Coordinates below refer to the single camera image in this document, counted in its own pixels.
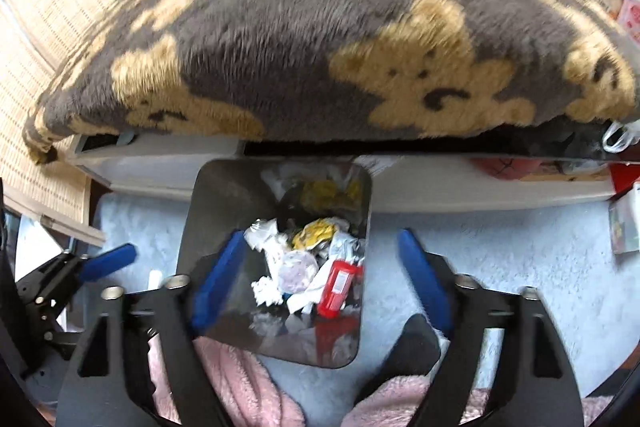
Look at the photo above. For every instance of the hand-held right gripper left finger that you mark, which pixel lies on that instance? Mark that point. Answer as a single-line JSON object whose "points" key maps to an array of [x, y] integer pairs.
{"points": [[215, 287]]}

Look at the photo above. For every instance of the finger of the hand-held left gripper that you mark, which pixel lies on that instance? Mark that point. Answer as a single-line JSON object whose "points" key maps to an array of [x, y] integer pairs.
{"points": [[110, 259], [50, 322]]}

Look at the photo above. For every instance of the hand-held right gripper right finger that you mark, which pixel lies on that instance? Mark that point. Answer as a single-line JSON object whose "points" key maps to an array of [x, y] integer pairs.
{"points": [[425, 282]]}

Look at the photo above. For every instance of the white paper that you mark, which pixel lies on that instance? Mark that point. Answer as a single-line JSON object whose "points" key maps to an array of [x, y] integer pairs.
{"points": [[265, 292]]}

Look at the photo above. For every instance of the dark metal trash bin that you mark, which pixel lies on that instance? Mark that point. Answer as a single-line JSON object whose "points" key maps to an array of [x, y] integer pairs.
{"points": [[210, 217]]}

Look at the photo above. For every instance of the silver foil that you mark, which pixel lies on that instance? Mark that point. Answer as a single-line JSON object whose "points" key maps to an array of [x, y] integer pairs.
{"points": [[260, 232]]}

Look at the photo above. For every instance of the red packet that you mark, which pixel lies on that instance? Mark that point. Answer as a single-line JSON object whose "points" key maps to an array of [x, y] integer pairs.
{"points": [[337, 289]]}

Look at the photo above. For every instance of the yellow wrapper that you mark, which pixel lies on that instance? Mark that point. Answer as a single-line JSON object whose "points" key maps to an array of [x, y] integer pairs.
{"points": [[312, 234]]}

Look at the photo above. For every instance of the white low table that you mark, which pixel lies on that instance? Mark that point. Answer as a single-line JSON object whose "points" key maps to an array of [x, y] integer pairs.
{"points": [[150, 172]]}

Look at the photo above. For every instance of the pink fleece blanket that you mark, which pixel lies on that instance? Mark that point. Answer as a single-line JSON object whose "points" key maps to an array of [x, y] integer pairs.
{"points": [[240, 387]]}

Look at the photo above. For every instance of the light blue fluffy rug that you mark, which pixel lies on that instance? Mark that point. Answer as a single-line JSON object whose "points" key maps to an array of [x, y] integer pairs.
{"points": [[525, 252]]}

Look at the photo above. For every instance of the white and green box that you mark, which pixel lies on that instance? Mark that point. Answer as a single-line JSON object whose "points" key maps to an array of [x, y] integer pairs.
{"points": [[625, 222]]}

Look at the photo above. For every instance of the grey bear print blanket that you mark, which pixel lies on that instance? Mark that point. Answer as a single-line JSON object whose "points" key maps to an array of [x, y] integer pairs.
{"points": [[310, 37]]}

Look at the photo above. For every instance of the pink box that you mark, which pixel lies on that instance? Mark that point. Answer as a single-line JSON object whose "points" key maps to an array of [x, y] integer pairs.
{"points": [[630, 14]]}

